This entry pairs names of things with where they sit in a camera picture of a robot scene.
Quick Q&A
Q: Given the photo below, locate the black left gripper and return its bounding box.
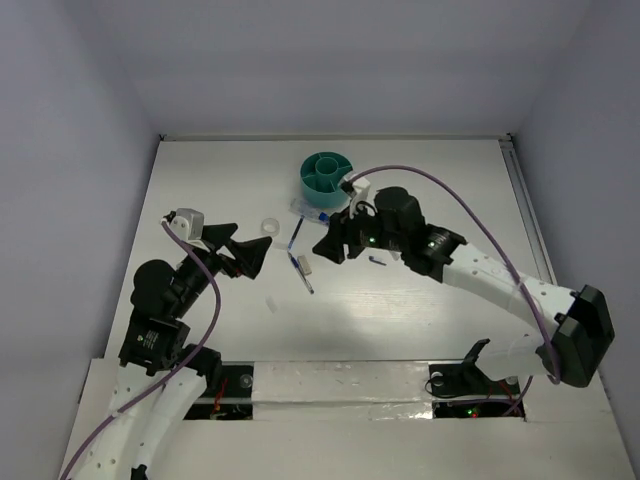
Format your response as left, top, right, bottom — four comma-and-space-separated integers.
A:
172, 222, 272, 315

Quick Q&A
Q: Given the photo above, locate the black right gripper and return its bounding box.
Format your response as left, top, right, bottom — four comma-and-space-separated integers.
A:
311, 197, 406, 264

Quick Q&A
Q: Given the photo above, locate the white eraser with sleeve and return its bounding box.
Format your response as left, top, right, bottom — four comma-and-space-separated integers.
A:
297, 255, 312, 276

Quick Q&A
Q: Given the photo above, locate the clear tape roll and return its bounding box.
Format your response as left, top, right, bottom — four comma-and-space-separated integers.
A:
261, 218, 280, 237

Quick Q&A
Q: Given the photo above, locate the clear blue-capped marker pen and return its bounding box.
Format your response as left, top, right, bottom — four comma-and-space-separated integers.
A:
289, 199, 329, 225

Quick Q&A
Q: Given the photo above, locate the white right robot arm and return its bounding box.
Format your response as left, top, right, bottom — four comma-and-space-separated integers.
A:
313, 187, 615, 392

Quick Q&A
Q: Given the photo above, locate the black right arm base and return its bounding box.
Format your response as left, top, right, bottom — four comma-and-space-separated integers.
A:
424, 339, 526, 419

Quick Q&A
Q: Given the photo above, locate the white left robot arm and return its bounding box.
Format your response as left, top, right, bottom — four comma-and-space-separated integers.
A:
61, 212, 272, 479

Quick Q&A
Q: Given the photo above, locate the blue gel pen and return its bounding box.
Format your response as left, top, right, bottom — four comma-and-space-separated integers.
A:
287, 215, 305, 251

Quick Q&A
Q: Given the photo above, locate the blue ballpoint pen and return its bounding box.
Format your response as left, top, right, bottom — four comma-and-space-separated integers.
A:
287, 251, 315, 295

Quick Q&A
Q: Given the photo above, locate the blue pen cap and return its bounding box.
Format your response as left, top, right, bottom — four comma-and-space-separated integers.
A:
368, 256, 387, 266

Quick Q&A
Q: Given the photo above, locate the clear plastic cap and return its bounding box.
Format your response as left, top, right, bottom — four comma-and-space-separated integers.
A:
265, 296, 278, 314

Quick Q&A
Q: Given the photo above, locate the teal round desk organizer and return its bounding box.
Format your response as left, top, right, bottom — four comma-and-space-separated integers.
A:
300, 151, 353, 209

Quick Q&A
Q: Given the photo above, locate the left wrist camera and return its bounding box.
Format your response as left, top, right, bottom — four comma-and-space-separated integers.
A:
162, 208, 206, 249

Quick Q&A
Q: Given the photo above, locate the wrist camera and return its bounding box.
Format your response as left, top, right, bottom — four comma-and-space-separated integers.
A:
162, 208, 206, 249
340, 177, 370, 218

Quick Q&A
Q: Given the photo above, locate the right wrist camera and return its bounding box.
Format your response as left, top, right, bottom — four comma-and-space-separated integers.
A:
340, 177, 370, 218

